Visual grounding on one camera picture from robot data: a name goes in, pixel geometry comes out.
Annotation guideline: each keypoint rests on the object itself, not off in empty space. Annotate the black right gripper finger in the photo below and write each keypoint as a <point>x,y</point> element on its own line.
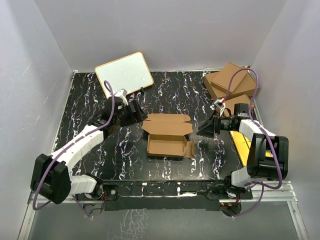
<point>206,131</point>
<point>209,123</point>

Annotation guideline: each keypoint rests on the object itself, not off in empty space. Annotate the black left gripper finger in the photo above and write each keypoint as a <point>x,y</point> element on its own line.
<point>137,119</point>
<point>139,114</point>

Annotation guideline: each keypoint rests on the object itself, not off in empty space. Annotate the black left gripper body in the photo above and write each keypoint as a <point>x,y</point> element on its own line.
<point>125,118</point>

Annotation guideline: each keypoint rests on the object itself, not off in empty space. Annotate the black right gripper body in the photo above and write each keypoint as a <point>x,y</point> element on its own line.
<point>223,124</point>

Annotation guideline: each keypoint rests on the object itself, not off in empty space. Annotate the cardboard box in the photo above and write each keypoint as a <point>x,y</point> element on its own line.
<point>230,104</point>
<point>247,87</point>
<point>168,135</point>
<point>222,80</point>

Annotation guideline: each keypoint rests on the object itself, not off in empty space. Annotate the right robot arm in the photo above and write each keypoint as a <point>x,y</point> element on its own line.
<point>267,157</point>

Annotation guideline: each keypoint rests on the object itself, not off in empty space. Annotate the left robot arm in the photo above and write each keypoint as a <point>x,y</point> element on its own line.
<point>52,175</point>

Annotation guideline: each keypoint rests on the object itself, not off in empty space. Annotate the yellow booklet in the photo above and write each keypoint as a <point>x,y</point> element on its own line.
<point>242,145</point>

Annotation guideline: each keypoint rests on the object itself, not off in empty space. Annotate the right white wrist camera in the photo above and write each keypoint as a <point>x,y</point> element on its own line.
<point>220,106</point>

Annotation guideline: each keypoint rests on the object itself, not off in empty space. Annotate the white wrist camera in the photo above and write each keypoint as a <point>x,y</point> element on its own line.
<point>220,106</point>
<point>122,93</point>

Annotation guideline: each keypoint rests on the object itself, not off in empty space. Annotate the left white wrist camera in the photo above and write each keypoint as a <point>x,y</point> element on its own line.
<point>122,93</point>

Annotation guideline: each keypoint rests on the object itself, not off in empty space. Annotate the whiteboard with orange frame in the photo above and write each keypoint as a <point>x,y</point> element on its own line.
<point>130,72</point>

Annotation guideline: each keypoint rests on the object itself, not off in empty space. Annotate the black base frame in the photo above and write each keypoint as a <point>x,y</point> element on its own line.
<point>119,195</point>

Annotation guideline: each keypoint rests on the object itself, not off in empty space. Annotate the aluminium rail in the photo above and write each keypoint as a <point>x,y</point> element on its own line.
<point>269,189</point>

